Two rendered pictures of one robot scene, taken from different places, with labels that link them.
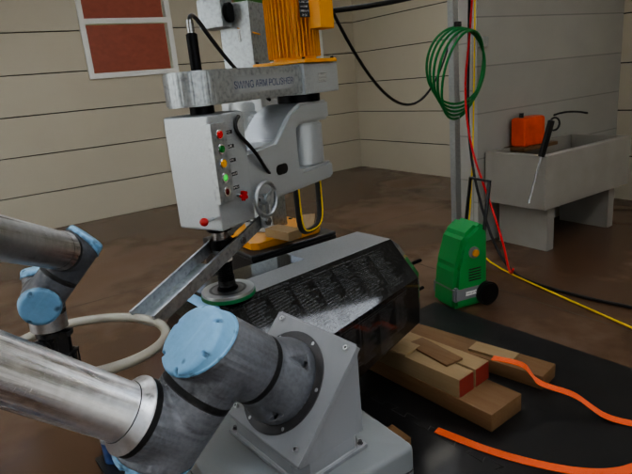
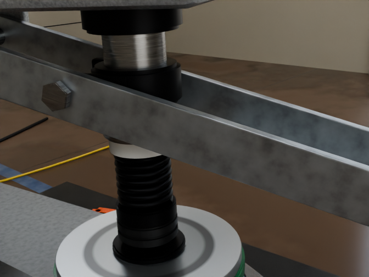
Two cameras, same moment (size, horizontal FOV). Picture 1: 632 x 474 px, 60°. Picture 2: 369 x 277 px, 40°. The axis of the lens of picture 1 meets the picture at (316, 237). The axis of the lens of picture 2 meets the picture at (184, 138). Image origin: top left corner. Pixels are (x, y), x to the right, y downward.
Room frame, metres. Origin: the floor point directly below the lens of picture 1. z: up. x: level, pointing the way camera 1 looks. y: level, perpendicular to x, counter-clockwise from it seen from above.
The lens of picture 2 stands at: (2.15, 0.88, 1.15)
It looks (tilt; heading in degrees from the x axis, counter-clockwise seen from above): 19 degrees down; 256
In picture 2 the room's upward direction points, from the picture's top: 3 degrees counter-clockwise
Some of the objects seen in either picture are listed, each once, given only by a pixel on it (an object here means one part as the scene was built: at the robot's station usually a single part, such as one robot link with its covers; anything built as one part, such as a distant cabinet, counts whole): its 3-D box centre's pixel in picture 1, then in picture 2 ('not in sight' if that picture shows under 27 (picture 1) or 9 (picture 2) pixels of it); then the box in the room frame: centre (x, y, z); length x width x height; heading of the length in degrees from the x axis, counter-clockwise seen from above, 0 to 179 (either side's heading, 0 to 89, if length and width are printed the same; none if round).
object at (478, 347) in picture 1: (493, 352); not in sight; (2.68, -0.91, 0.10); 0.25 x 0.10 x 0.01; 46
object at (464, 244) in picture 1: (462, 242); not in sight; (3.63, -1.02, 0.43); 0.35 x 0.35 x 0.87; 21
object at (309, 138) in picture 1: (302, 142); not in sight; (2.62, 0.02, 1.34); 0.19 x 0.19 x 0.20
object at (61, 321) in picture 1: (49, 321); not in sight; (1.30, 0.70, 1.09); 0.10 x 0.09 x 0.05; 178
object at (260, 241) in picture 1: (267, 230); not in sight; (3.22, 0.29, 0.76); 0.49 x 0.49 x 0.05; 36
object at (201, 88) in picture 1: (257, 87); not in sight; (2.36, 0.19, 1.61); 0.96 x 0.25 x 0.17; 148
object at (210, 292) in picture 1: (228, 290); (149, 249); (2.07, 0.37, 0.84); 0.21 x 0.21 x 0.01
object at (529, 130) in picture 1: (531, 129); not in sight; (5.09, -2.08, 1.00); 0.50 x 0.22 x 0.33; 122
